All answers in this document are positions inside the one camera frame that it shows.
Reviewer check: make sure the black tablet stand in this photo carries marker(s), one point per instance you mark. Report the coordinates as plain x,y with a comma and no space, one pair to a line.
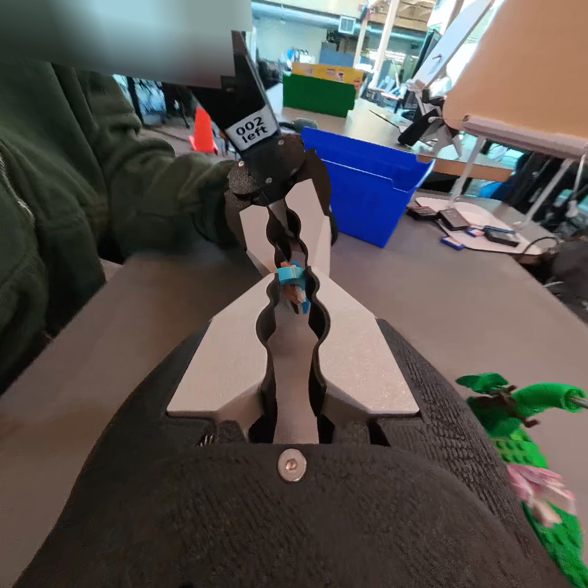
419,127

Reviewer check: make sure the orange traffic cone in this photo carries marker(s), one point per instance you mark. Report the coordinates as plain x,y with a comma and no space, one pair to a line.
203,133

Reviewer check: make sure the tan panel with label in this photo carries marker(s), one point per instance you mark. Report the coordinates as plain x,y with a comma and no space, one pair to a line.
528,55

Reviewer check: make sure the blue plastic bin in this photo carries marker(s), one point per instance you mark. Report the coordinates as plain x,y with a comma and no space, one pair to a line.
363,197

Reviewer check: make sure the small blue card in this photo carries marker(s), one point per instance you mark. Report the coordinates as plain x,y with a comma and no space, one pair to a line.
452,243
473,232

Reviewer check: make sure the turquoise lego piece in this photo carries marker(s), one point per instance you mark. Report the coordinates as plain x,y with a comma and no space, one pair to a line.
289,274

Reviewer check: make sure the white stand with base plate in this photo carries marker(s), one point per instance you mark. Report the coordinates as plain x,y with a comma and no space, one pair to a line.
514,133

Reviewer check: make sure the yellow cardboard box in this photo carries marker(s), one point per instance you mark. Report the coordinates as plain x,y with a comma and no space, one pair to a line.
326,72

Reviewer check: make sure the small blue brown lego assembly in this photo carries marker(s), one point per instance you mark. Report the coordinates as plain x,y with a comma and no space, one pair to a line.
297,297

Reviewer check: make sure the small black red case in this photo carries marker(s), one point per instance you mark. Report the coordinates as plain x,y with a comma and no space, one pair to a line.
421,213

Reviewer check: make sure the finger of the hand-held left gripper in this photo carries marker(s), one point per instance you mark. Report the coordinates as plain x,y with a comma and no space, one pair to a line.
252,234
314,220

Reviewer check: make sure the small black box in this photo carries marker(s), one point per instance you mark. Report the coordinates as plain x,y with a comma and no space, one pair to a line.
454,218
501,238

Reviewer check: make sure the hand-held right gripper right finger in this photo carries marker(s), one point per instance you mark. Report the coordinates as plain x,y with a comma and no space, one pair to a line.
363,363

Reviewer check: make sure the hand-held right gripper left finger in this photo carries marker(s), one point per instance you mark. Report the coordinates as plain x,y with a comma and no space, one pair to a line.
220,367

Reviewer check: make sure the green lego plant build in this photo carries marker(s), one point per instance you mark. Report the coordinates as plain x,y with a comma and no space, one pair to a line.
514,441

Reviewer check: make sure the person's green jacket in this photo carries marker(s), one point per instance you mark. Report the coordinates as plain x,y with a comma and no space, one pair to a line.
46,206

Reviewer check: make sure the green box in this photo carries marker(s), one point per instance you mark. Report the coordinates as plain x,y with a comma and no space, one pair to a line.
317,96

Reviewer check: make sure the white board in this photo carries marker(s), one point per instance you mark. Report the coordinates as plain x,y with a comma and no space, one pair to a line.
452,41

